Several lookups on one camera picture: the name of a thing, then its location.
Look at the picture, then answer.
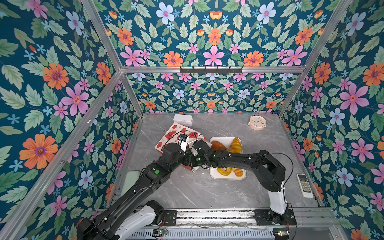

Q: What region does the brown round pastry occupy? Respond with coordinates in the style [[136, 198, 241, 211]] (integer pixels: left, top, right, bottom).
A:
[[211, 141, 228, 151]]

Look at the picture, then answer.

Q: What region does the glazed yellow donut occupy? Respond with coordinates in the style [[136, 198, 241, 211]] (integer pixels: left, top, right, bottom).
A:
[[217, 168, 232, 177]]

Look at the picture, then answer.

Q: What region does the red white paper bag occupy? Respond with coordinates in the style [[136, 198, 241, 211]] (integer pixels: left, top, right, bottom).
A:
[[151, 123, 211, 175]]

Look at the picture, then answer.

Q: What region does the long twisted bread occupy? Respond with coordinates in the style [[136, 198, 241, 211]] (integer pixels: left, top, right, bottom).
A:
[[227, 138, 243, 154]]

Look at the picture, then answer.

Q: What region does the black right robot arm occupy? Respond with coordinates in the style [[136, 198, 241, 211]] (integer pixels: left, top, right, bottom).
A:
[[186, 140, 288, 216]]

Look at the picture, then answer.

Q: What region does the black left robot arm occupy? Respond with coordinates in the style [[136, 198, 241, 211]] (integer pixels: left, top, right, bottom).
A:
[[77, 143, 196, 240]]

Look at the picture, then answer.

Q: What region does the white rectangular tray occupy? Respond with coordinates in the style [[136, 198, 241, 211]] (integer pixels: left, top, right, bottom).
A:
[[210, 137, 247, 180]]

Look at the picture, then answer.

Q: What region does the white plastic box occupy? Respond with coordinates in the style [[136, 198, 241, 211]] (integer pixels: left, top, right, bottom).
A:
[[173, 114, 193, 127]]

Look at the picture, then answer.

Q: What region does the pale green box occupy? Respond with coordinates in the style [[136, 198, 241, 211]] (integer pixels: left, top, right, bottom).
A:
[[121, 171, 141, 195]]

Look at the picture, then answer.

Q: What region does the pink alarm clock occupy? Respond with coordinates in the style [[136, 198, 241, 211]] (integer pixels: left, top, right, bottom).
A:
[[248, 116, 267, 131]]

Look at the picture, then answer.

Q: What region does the white remote control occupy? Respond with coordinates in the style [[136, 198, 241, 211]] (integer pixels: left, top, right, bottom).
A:
[[297, 174, 314, 199]]

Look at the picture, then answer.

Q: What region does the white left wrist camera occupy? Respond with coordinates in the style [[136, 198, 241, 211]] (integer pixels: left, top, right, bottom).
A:
[[178, 133, 188, 153]]

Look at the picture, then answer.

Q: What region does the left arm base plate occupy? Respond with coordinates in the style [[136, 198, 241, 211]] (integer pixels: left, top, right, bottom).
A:
[[155, 210, 178, 227]]

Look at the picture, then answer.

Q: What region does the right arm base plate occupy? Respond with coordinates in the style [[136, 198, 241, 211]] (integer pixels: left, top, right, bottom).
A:
[[253, 209, 297, 226]]

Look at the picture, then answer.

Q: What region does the black hook rail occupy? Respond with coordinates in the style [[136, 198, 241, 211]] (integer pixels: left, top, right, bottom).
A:
[[179, 67, 243, 75]]

